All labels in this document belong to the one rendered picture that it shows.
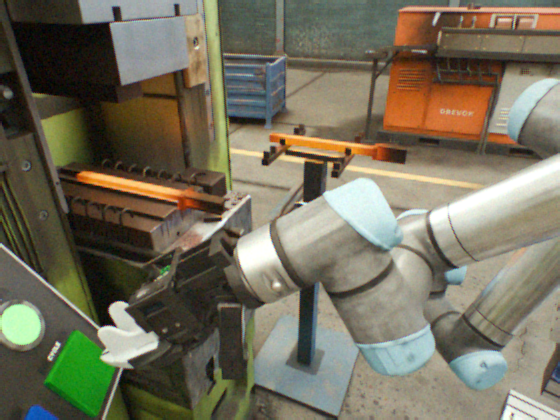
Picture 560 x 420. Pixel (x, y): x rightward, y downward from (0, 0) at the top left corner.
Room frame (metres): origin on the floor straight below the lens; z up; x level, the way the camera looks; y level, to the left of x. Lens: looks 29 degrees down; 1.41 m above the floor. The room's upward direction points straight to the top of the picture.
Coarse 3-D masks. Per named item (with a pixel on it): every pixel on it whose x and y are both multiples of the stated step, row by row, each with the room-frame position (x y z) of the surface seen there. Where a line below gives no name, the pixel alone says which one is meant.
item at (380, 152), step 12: (300, 144) 1.15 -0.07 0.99; (312, 144) 1.13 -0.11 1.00; (324, 144) 1.12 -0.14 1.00; (336, 144) 1.10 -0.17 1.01; (348, 144) 1.10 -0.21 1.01; (360, 144) 1.10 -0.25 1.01; (384, 144) 1.07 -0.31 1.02; (372, 156) 1.05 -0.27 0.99; (384, 156) 1.05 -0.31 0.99; (396, 156) 1.04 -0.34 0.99
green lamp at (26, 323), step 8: (8, 312) 0.31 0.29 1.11; (16, 312) 0.31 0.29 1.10; (24, 312) 0.32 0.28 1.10; (32, 312) 0.33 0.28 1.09; (8, 320) 0.30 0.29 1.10; (16, 320) 0.30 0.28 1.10; (24, 320) 0.31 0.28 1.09; (32, 320) 0.32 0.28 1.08; (8, 328) 0.29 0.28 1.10; (16, 328) 0.30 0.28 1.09; (24, 328) 0.30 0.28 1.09; (32, 328) 0.31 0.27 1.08; (8, 336) 0.29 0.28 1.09; (16, 336) 0.29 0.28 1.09; (24, 336) 0.30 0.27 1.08; (32, 336) 0.30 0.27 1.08
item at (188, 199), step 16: (80, 176) 0.87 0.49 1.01; (96, 176) 0.87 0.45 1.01; (112, 176) 0.87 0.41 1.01; (144, 192) 0.80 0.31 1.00; (160, 192) 0.78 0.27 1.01; (176, 192) 0.78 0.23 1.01; (192, 192) 0.78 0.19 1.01; (192, 208) 0.75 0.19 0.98; (208, 208) 0.74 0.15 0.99; (224, 208) 0.74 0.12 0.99
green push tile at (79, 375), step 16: (80, 336) 0.34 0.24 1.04; (64, 352) 0.31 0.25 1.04; (80, 352) 0.32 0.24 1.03; (96, 352) 0.34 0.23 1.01; (64, 368) 0.29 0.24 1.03; (80, 368) 0.30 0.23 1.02; (96, 368) 0.32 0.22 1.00; (112, 368) 0.33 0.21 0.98; (48, 384) 0.27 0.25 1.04; (64, 384) 0.28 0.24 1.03; (80, 384) 0.29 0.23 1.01; (96, 384) 0.30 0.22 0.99; (80, 400) 0.27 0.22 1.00; (96, 400) 0.29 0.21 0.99
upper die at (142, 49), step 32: (32, 32) 0.73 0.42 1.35; (64, 32) 0.70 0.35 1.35; (96, 32) 0.67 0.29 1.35; (128, 32) 0.69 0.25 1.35; (160, 32) 0.77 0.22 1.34; (32, 64) 0.73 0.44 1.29; (64, 64) 0.70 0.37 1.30; (96, 64) 0.68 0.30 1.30; (128, 64) 0.68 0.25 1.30; (160, 64) 0.76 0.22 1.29
